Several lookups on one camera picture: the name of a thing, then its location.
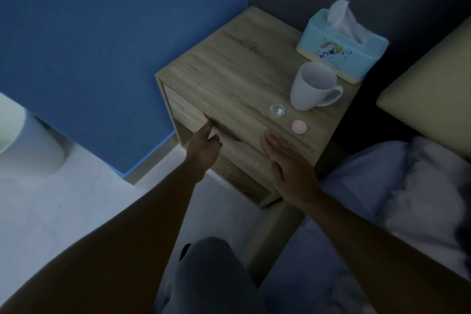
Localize person's left hand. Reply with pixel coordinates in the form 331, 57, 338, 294
185, 119, 223, 183

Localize person's right hand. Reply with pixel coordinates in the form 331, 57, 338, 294
261, 131, 325, 212

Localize wooden nightstand drawer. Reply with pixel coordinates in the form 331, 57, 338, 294
163, 83, 284, 195

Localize person's left forearm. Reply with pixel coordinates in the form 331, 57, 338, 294
0, 163, 207, 314

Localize person's right forearm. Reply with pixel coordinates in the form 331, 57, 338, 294
294, 192, 471, 314

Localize light blue bed sheet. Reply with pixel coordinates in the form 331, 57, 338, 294
258, 140, 411, 314

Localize wooden nightstand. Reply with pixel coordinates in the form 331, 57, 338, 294
155, 6, 356, 209

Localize white mug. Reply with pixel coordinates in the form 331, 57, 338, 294
289, 61, 344, 112

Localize person's grey trouser leg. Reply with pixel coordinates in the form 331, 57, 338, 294
156, 236, 267, 314

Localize light blue tissue box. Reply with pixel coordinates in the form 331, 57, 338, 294
296, 8, 390, 85

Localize white blanket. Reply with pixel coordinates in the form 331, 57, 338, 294
379, 136, 471, 281

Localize white tissue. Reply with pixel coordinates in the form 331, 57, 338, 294
327, 0, 372, 45

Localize beige pillow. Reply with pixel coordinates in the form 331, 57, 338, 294
376, 16, 471, 160

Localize white round bin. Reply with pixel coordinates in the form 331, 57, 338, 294
0, 92, 69, 180

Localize beige bed frame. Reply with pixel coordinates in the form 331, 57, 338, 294
241, 200, 307, 287

